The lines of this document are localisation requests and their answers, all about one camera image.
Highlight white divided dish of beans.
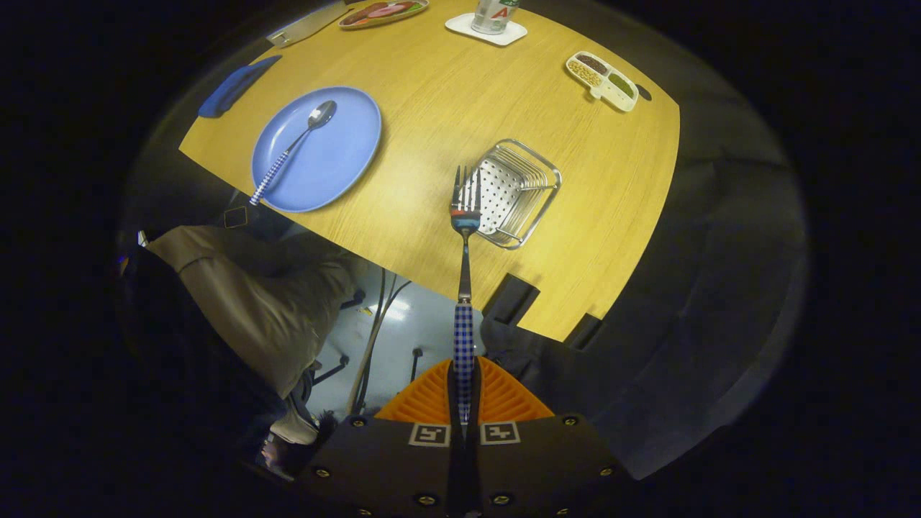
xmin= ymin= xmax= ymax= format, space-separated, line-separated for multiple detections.
xmin=565 ymin=50 xmax=640 ymax=112

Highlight plate of mixed food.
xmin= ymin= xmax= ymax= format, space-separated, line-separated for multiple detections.
xmin=338 ymin=0 xmax=430 ymax=29

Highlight white toaster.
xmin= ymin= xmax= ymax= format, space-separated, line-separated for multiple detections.
xmin=266 ymin=4 xmax=353 ymax=48

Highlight black backdrop cloth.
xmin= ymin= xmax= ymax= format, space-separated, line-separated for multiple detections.
xmin=604 ymin=43 xmax=810 ymax=479

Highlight person's beige trouser leg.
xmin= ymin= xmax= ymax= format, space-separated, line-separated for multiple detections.
xmin=148 ymin=225 xmax=360 ymax=400

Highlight dark floor cables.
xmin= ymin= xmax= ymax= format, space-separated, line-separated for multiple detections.
xmin=345 ymin=270 xmax=412 ymax=414

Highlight blue round plate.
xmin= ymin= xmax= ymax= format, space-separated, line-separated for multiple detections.
xmin=250 ymin=86 xmax=383 ymax=214

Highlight white bottle with green cap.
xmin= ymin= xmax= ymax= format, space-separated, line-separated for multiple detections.
xmin=471 ymin=0 xmax=520 ymax=35

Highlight blue folded cloth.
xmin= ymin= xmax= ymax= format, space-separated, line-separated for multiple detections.
xmin=198 ymin=55 xmax=283 ymax=119

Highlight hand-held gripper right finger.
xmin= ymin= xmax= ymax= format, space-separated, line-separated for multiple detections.
xmin=466 ymin=358 xmax=638 ymax=518

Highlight black table clamp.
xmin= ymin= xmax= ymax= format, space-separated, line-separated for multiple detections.
xmin=565 ymin=313 xmax=605 ymax=351
xmin=482 ymin=273 xmax=540 ymax=326

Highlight metal wire basket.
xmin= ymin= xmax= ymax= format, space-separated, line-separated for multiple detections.
xmin=471 ymin=139 xmax=563 ymax=250

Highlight fork with blue checked handle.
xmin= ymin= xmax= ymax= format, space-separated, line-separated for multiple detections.
xmin=450 ymin=165 xmax=483 ymax=425

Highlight spoon with blue checked handle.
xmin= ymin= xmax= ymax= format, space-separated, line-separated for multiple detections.
xmin=249 ymin=100 xmax=337 ymax=207

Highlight white square coaster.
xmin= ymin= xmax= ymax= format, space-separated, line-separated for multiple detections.
xmin=445 ymin=12 xmax=528 ymax=47

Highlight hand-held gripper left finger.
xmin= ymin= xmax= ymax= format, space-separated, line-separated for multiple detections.
xmin=296 ymin=358 xmax=461 ymax=518

